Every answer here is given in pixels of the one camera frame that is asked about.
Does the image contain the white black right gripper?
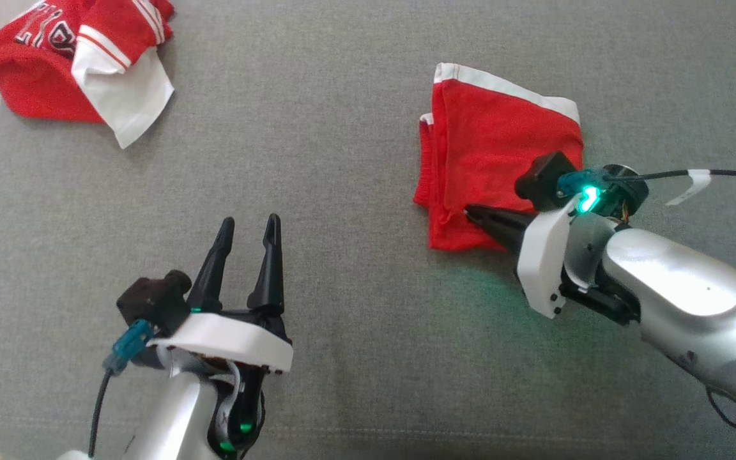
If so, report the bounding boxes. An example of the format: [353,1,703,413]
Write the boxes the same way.
[464,204,574,319]

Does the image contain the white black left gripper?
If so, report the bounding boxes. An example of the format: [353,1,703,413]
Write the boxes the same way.
[146,213,294,375]

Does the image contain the red shorts with white stripe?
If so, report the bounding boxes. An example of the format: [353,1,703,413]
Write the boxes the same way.
[414,62,585,251]

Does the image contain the red jersey with white sleeves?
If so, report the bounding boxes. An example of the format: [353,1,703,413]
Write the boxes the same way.
[0,0,176,150]

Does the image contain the large grey sofa seat cushion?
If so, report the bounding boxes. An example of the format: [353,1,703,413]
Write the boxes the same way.
[0,0,736,460]

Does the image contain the black left cable teal plug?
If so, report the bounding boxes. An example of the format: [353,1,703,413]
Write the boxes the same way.
[87,318,155,458]

